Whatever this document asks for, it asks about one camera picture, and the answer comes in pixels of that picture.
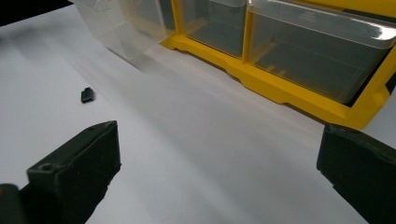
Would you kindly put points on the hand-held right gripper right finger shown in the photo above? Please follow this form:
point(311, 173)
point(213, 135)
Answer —
point(361, 168)

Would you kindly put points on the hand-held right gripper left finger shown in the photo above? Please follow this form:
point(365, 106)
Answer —
point(77, 168)

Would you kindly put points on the small black plastic part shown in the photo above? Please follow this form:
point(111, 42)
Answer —
point(87, 95)

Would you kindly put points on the yellow drawer organizer cabinet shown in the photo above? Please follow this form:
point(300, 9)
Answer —
point(280, 90)

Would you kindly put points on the clear plastic drawer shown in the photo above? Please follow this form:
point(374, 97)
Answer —
point(314, 53)
point(124, 28)
point(214, 25)

